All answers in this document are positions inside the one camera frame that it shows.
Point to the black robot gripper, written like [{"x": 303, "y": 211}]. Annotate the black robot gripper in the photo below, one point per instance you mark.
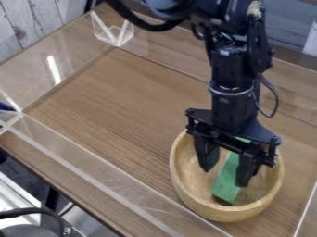
[{"x": 229, "y": 126}]

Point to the green rectangular block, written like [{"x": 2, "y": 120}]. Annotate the green rectangular block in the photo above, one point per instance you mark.
[{"x": 225, "y": 188}]

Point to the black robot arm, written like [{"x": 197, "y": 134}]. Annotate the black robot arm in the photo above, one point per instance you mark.
[{"x": 232, "y": 27}]

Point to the brown wooden bowl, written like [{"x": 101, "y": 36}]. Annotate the brown wooden bowl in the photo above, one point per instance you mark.
[{"x": 193, "y": 183}]

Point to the black metal stand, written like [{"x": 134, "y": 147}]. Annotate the black metal stand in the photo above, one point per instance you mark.
[{"x": 50, "y": 199}]

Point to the clear acrylic front wall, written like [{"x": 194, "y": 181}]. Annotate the clear acrylic front wall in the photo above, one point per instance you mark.
[{"x": 122, "y": 202}]

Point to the clear acrylic corner bracket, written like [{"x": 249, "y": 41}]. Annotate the clear acrylic corner bracket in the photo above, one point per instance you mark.
[{"x": 113, "y": 35}]

